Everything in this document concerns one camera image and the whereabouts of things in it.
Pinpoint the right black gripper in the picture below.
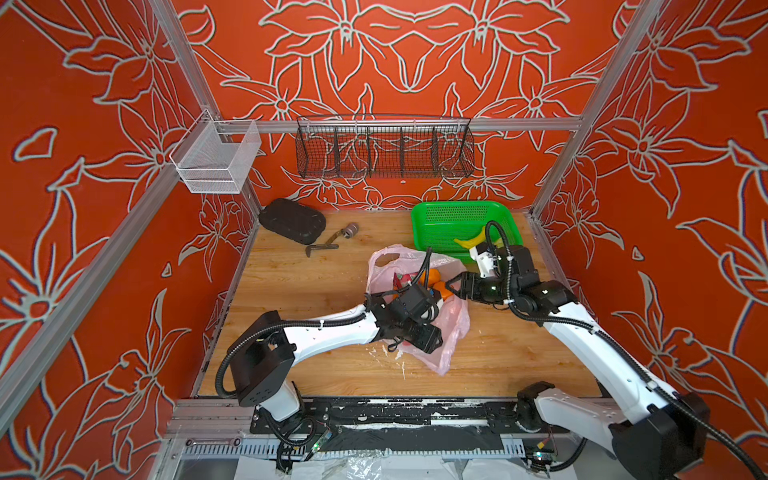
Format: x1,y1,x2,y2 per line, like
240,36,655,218
443,269,521,305

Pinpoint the orange fruit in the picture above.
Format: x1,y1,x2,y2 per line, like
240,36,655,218
432,281,454,301
422,268,442,287

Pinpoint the pink plastic bag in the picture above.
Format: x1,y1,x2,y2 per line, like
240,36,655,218
366,244,470,376

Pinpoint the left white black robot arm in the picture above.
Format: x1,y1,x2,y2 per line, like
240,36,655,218
214,250,443,421

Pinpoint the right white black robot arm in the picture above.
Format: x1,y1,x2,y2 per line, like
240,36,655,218
446,221,766,479

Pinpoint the red green dragon fruit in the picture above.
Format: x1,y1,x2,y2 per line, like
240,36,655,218
393,272,421,290

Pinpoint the yellow banana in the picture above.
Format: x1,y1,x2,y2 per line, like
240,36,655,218
454,230,488,251

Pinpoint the green plastic basket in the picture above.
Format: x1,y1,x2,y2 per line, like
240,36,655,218
411,200,524,264

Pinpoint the metal hand tool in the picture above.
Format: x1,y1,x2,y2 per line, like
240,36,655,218
305,222,360,258

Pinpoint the black oval tray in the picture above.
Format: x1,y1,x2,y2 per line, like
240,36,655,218
258,198,326,245

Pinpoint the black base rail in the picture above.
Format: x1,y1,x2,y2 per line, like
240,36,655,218
250,397,573,455

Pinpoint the black wire wall basket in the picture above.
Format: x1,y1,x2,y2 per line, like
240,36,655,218
295,113,476,180

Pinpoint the white wire wall basket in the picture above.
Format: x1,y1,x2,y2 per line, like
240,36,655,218
170,110,262,194

